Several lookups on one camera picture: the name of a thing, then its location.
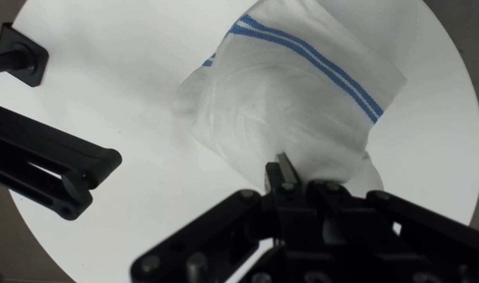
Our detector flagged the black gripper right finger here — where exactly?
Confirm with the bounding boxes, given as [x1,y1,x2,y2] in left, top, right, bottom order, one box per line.
[260,151,479,283]

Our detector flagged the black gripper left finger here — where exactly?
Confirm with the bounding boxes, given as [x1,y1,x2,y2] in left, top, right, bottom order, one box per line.
[131,161,294,283]

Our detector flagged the white cloth with blue stripes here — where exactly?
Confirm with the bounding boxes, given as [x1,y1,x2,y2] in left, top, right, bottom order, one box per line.
[172,0,409,194]

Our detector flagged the black pole with table clamp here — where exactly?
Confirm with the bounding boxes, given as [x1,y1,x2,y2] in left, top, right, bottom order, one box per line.
[0,22,51,88]

